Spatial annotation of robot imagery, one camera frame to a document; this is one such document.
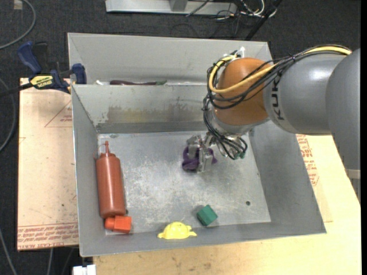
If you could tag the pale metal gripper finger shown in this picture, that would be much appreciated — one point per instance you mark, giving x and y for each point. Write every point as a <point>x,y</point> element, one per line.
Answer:
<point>193,143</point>
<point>206,160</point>

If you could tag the purple toy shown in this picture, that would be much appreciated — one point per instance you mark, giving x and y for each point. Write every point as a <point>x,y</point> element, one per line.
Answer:
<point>189,162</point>

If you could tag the grey metal bin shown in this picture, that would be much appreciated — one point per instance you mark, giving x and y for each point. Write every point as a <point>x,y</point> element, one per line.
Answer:
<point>160,176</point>

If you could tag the green toy block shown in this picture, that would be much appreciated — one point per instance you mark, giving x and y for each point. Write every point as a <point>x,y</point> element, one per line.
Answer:
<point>207,215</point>

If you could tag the yellow toy turtle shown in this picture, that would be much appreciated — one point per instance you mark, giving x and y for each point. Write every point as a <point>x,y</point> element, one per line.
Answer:
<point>176,231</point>

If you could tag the red-brown squeeze bottle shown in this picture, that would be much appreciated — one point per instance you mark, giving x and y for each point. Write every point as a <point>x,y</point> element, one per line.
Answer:
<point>110,182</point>

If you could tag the orange toy block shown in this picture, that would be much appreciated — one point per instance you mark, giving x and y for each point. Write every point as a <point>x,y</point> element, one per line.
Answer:
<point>119,224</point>

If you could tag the brown cardboard board, red print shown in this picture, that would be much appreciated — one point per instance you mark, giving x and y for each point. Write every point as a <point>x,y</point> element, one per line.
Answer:
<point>46,168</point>

